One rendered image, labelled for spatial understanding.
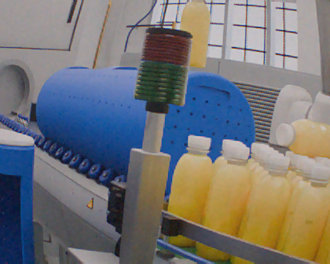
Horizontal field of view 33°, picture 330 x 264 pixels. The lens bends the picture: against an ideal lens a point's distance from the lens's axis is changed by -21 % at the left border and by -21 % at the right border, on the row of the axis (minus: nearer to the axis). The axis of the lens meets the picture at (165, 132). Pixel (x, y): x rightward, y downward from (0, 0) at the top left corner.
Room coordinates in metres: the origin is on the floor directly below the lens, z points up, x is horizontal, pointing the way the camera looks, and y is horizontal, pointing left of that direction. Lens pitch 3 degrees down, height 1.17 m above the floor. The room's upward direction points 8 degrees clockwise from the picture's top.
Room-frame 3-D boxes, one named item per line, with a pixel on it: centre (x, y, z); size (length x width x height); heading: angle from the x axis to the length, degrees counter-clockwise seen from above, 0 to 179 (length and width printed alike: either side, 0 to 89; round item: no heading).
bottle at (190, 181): (1.19, -0.06, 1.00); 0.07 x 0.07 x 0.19
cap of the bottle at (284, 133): (1.08, -0.21, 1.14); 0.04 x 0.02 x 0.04; 30
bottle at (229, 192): (1.07, -0.12, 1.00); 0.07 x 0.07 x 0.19
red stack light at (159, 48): (0.84, 0.01, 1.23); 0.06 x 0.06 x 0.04
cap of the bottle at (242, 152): (1.07, -0.12, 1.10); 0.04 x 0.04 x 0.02
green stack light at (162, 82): (0.84, 0.01, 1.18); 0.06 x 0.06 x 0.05
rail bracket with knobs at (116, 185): (1.22, 0.04, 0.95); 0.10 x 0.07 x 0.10; 119
